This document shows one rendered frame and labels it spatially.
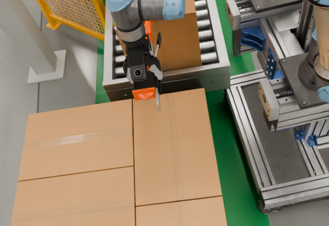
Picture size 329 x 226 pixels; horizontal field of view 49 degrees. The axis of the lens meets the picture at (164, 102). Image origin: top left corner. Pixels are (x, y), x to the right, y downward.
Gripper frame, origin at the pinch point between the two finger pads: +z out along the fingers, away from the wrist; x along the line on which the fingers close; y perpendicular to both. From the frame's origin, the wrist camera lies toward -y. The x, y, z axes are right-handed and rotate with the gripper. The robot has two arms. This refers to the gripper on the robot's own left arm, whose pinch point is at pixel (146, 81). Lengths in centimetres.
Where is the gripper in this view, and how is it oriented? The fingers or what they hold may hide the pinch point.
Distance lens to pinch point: 116.5
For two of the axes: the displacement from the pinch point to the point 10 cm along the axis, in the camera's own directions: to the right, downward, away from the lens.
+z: 1.5, 5.4, 8.3
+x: -9.9, 1.3, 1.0
